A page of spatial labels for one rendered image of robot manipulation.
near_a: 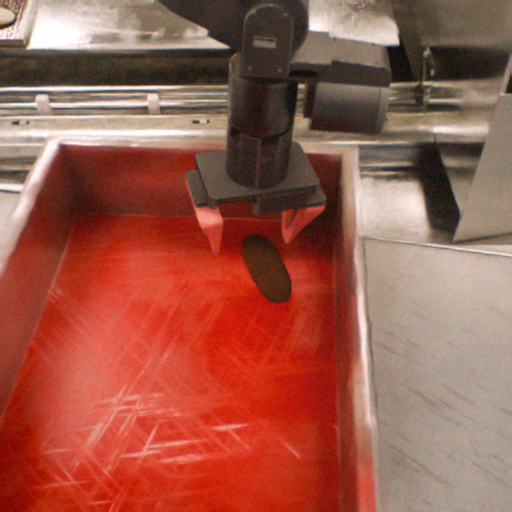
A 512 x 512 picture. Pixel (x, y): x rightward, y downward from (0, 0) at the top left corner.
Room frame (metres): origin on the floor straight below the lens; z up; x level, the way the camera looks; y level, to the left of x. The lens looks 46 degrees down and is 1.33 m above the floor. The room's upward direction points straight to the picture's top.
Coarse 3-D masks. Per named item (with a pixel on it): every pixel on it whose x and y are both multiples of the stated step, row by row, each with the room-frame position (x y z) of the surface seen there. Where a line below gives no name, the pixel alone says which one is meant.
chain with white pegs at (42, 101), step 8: (40, 96) 0.72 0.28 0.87; (152, 96) 0.72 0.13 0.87; (40, 104) 0.71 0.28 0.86; (48, 104) 0.72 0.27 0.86; (152, 104) 0.71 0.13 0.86; (40, 112) 0.71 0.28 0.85; (48, 112) 0.71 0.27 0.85; (152, 112) 0.71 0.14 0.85; (160, 112) 0.72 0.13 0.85; (296, 112) 0.73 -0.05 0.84
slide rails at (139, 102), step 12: (300, 96) 0.75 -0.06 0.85; (396, 96) 0.75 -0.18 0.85; (408, 96) 0.75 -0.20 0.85; (420, 96) 0.75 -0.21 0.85; (0, 108) 0.72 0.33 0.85; (12, 108) 0.72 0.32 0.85; (24, 108) 0.72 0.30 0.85; (36, 108) 0.73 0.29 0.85; (60, 108) 0.73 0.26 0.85; (72, 108) 0.73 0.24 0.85; (84, 108) 0.73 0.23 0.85; (96, 108) 0.73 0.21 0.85; (108, 108) 0.73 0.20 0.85; (120, 108) 0.73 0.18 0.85; (132, 108) 0.73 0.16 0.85; (144, 108) 0.73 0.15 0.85; (168, 108) 0.73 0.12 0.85; (180, 108) 0.73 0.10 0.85; (192, 108) 0.73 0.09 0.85; (204, 108) 0.73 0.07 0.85; (216, 108) 0.73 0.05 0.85
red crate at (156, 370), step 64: (64, 256) 0.48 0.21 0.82; (128, 256) 0.48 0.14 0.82; (192, 256) 0.48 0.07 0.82; (320, 256) 0.48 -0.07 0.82; (64, 320) 0.40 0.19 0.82; (128, 320) 0.40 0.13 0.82; (192, 320) 0.40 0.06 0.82; (256, 320) 0.40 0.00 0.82; (320, 320) 0.40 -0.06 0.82; (64, 384) 0.32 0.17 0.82; (128, 384) 0.32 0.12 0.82; (192, 384) 0.32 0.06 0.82; (256, 384) 0.32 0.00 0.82; (320, 384) 0.32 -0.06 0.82; (0, 448) 0.26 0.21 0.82; (64, 448) 0.26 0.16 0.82; (128, 448) 0.26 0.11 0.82; (192, 448) 0.26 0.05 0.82; (256, 448) 0.26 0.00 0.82; (320, 448) 0.26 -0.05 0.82
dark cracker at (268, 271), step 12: (252, 240) 0.50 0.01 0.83; (264, 240) 0.50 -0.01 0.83; (252, 252) 0.48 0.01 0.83; (264, 252) 0.48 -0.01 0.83; (276, 252) 0.48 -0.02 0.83; (252, 264) 0.46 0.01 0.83; (264, 264) 0.46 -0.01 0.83; (276, 264) 0.46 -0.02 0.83; (252, 276) 0.45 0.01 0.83; (264, 276) 0.45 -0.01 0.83; (276, 276) 0.44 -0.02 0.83; (288, 276) 0.45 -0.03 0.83; (264, 288) 0.43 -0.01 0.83; (276, 288) 0.43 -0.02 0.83; (288, 288) 0.43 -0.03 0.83; (276, 300) 0.42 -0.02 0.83
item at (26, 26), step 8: (0, 0) 0.91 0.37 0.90; (8, 0) 0.91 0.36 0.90; (16, 0) 0.91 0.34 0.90; (24, 0) 0.91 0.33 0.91; (32, 0) 0.89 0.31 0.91; (32, 8) 0.88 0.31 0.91; (16, 16) 0.88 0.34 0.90; (24, 16) 0.87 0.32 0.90; (32, 16) 0.87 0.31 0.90; (8, 24) 0.86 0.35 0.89; (24, 24) 0.85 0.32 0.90; (0, 32) 0.84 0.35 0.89; (8, 32) 0.84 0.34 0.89; (16, 32) 0.84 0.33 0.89; (24, 32) 0.82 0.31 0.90; (0, 40) 0.81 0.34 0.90; (8, 40) 0.81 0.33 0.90; (16, 40) 0.81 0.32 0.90; (24, 40) 0.82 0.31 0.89; (0, 48) 0.81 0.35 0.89; (8, 48) 0.81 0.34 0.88
